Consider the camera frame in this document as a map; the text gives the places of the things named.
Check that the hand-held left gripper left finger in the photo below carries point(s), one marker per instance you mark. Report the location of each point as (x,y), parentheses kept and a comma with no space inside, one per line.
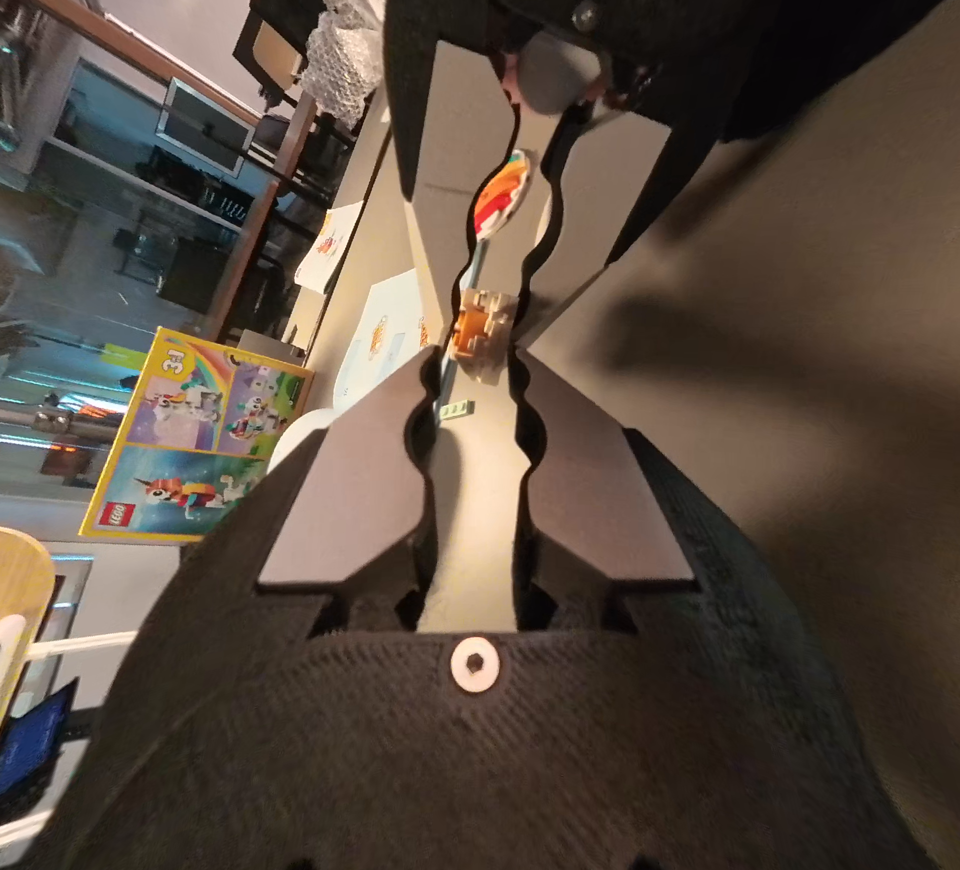
(345,503)

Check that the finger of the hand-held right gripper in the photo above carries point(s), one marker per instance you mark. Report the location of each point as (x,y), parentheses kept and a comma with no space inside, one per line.
(450,135)
(592,195)

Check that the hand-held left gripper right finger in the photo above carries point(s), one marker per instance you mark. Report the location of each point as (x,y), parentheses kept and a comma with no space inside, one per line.
(607,510)

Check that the rainbow toy brick piece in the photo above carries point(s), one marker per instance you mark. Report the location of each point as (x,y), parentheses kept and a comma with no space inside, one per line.
(502,195)

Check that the white orange toy brick model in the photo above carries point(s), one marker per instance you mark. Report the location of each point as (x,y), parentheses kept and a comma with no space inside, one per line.
(476,330)

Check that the yellow toy set box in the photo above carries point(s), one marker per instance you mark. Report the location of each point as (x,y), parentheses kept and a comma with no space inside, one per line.
(187,435)

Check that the bubble wrap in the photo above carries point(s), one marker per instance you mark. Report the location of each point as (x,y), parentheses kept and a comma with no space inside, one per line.
(345,53)

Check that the light green toy brick plate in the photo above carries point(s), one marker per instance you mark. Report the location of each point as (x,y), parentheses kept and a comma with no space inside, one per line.
(457,410)

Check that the light blue instruction booklet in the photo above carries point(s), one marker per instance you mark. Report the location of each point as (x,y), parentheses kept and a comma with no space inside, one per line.
(375,345)

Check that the white paper leaflet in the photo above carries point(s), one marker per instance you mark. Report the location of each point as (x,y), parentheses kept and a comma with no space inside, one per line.
(330,248)

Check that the grey computer monitor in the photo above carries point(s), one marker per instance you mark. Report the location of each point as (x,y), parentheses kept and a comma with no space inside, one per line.
(202,128)

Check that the wooden book stand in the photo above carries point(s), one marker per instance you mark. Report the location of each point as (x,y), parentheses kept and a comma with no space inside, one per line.
(22,585)

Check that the blue screen device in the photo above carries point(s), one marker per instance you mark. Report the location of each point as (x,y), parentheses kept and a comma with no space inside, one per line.
(34,735)

